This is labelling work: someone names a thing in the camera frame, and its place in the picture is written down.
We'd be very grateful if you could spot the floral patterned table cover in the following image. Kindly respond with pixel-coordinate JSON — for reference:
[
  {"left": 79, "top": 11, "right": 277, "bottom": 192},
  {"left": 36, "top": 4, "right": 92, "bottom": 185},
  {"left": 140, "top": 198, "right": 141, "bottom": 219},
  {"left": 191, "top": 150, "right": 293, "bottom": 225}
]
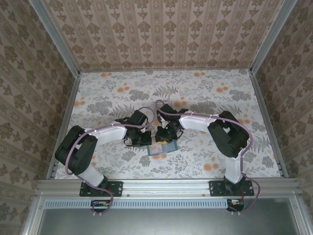
[{"left": 52, "top": 70, "right": 282, "bottom": 179}]

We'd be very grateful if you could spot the grey metal panel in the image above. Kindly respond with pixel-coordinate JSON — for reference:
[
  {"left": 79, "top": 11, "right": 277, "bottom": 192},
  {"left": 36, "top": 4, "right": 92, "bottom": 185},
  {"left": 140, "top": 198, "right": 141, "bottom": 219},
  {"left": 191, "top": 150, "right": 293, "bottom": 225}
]
[{"left": 36, "top": 198, "right": 303, "bottom": 235}]

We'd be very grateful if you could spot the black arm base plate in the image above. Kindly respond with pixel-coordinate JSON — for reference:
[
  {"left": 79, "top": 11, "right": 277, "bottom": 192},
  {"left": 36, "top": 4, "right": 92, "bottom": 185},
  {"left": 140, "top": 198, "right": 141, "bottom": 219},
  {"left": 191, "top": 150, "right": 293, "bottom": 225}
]
[
  {"left": 79, "top": 180, "right": 123, "bottom": 197},
  {"left": 209, "top": 180, "right": 255, "bottom": 197}
]

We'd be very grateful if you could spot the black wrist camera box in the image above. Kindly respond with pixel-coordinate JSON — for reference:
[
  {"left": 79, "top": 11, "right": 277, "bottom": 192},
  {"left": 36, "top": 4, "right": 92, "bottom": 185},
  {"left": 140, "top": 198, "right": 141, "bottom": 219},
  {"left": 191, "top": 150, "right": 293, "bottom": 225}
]
[
  {"left": 160, "top": 104, "right": 176, "bottom": 118},
  {"left": 131, "top": 110, "right": 149, "bottom": 125}
]

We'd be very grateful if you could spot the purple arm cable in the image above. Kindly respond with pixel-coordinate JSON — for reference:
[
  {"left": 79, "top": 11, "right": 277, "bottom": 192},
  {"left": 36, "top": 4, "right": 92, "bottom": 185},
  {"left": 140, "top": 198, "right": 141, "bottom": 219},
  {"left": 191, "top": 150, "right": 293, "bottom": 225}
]
[
  {"left": 65, "top": 106, "right": 157, "bottom": 217},
  {"left": 156, "top": 99, "right": 261, "bottom": 216}
]

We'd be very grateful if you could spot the grey slotted cable duct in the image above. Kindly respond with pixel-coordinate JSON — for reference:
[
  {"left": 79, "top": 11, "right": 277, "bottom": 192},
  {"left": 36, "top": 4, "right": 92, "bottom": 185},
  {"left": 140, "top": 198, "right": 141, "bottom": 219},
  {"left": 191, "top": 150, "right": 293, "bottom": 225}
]
[{"left": 45, "top": 198, "right": 228, "bottom": 209}]

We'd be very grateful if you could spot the aluminium side rail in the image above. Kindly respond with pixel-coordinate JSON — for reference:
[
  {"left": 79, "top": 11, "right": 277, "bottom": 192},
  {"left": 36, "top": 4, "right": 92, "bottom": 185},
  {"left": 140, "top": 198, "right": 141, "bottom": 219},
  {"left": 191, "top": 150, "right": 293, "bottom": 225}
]
[
  {"left": 46, "top": 72, "right": 81, "bottom": 179},
  {"left": 249, "top": 70, "right": 287, "bottom": 178}
]

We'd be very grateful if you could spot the aluminium corner post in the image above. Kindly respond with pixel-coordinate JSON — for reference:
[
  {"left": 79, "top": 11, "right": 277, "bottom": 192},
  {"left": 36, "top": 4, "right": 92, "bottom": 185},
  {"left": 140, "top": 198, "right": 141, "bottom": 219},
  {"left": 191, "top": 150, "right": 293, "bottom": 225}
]
[
  {"left": 249, "top": 0, "right": 294, "bottom": 74},
  {"left": 29, "top": 0, "right": 81, "bottom": 75}
]

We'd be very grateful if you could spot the aluminium front frame rail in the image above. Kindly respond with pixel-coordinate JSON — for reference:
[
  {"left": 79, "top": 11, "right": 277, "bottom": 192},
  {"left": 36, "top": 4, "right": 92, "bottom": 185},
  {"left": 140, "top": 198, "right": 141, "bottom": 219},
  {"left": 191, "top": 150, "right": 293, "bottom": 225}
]
[{"left": 36, "top": 178, "right": 300, "bottom": 196}]

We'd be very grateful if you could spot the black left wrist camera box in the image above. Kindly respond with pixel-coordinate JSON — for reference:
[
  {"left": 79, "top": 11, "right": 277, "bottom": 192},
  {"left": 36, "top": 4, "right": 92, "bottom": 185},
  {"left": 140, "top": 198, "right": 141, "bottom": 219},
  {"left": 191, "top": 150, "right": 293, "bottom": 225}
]
[{"left": 131, "top": 110, "right": 149, "bottom": 125}]

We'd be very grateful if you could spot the teal leather card holder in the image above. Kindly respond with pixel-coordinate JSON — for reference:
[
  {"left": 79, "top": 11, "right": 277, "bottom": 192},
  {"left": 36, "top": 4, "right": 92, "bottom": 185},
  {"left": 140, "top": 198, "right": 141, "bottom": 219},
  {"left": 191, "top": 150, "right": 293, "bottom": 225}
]
[{"left": 147, "top": 141, "right": 178, "bottom": 157}]

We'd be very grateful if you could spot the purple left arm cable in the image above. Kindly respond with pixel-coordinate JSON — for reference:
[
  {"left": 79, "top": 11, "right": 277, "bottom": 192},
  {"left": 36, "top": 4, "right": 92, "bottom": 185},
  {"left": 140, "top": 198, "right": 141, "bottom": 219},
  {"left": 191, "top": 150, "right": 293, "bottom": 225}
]
[{"left": 65, "top": 106, "right": 157, "bottom": 217}]

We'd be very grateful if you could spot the black wiring connector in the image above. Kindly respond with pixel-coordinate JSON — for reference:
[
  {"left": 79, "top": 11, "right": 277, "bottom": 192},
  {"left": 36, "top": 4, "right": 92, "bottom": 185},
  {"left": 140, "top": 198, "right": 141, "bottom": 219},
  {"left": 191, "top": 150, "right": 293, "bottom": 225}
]
[
  {"left": 226, "top": 198, "right": 246, "bottom": 212},
  {"left": 90, "top": 199, "right": 111, "bottom": 212}
]

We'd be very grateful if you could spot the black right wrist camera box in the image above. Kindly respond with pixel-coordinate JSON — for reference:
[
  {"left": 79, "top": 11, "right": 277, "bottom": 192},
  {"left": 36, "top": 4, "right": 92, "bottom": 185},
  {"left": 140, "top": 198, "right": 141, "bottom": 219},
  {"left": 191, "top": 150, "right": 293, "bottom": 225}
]
[{"left": 160, "top": 104, "right": 176, "bottom": 118}]

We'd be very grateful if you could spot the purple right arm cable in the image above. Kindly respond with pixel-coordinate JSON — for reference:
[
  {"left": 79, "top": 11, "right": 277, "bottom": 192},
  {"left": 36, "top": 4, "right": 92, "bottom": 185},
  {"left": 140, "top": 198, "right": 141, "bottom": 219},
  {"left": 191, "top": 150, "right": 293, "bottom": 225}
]
[{"left": 156, "top": 99, "right": 261, "bottom": 216}]

